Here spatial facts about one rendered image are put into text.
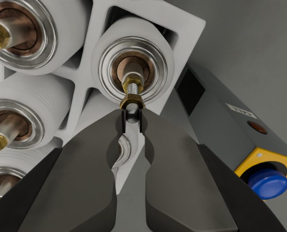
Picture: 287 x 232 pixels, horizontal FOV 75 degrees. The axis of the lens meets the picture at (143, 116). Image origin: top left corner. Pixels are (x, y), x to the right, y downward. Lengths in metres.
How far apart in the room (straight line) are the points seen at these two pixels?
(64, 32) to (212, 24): 0.35
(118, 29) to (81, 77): 0.12
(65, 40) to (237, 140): 0.22
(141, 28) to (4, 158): 0.27
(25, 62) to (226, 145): 0.25
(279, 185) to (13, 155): 0.35
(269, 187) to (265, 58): 0.38
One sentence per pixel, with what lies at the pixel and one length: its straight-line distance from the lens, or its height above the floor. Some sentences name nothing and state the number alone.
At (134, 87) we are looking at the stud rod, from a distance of 0.16.
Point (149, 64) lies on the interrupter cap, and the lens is 0.21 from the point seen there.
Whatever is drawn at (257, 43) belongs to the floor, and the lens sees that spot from 0.54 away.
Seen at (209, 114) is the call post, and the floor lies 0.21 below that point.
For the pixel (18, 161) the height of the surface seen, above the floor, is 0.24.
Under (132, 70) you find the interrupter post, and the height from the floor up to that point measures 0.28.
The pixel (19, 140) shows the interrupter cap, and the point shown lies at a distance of 0.30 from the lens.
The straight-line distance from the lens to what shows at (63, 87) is 0.32.
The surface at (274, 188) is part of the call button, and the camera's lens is 0.25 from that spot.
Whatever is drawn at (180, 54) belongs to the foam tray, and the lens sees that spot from 0.29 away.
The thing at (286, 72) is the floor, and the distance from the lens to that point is 0.61.
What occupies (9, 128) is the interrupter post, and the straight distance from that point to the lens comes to 0.27.
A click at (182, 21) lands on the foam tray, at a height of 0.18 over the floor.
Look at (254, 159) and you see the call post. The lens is 0.23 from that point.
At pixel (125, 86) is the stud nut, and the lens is 0.17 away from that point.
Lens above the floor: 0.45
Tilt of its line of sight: 58 degrees down
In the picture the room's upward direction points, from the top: 176 degrees clockwise
